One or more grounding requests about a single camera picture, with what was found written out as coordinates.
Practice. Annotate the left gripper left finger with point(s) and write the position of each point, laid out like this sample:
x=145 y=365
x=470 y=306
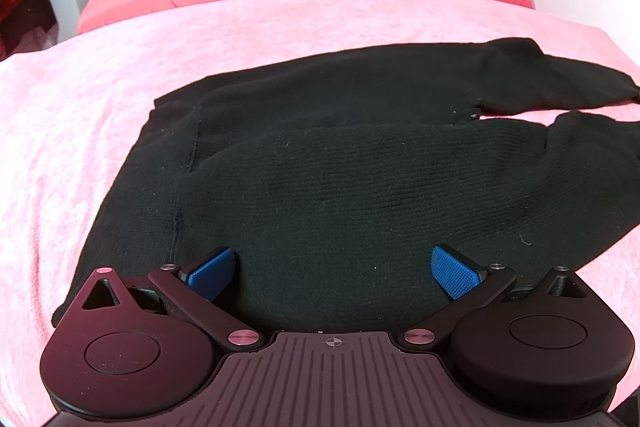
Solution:
x=189 y=293

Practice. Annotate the black knit pants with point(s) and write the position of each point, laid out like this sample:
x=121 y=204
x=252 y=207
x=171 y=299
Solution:
x=334 y=176

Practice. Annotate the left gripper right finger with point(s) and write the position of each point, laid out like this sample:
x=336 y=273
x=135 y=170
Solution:
x=469 y=286

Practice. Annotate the pink blanket near bed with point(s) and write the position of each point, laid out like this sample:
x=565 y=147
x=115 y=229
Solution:
x=70 y=114

